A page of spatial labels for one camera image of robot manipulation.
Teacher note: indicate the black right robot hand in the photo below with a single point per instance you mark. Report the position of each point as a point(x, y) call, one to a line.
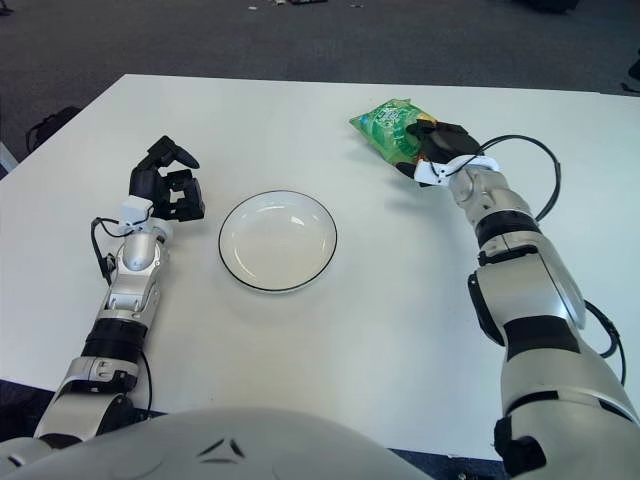
point(447, 142)

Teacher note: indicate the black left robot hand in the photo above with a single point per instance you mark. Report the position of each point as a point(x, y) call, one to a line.
point(142, 182)

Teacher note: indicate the green snack chip bag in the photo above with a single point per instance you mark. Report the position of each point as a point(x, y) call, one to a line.
point(385, 130)

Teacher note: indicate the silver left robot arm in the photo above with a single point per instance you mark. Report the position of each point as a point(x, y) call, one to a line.
point(135, 255)

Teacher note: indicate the white plate black rim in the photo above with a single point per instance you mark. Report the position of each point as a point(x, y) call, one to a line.
point(275, 245)

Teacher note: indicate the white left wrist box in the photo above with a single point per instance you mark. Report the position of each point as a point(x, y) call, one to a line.
point(137, 207)

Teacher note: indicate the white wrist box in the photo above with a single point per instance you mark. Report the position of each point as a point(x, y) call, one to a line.
point(430, 172)
point(137, 207)

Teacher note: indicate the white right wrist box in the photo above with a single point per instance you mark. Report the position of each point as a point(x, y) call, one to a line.
point(430, 172)

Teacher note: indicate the black backpack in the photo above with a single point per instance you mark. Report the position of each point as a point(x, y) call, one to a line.
point(55, 125)

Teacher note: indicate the black bulky floor object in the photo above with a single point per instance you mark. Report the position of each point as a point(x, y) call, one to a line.
point(542, 2)

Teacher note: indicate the dark office chair base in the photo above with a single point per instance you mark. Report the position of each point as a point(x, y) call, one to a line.
point(634, 75)

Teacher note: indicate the small floor clutter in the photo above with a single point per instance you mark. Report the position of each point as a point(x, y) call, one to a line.
point(305, 2)

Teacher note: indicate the grey robot torso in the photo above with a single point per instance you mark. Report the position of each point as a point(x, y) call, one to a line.
point(300, 450)

